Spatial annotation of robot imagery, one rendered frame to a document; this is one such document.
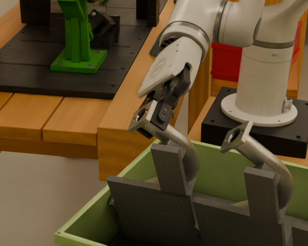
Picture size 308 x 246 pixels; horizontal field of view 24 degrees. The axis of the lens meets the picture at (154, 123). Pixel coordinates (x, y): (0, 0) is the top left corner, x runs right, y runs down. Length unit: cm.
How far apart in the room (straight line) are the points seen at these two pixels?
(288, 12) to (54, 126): 62
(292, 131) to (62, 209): 154
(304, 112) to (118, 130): 47
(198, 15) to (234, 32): 7
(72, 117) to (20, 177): 154
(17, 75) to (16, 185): 129
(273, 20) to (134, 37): 73
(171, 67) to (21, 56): 107
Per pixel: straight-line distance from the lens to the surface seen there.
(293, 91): 218
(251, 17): 124
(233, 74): 220
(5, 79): 199
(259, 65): 169
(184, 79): 111
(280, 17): 164
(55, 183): 323
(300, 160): 168
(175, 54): 116
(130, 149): 170
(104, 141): 171
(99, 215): 132
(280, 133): 169
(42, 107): 186
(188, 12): 123
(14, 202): 313
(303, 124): 176
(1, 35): 241
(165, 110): 111
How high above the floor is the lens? 165
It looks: 26 degrees down
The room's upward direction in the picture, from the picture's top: straight up
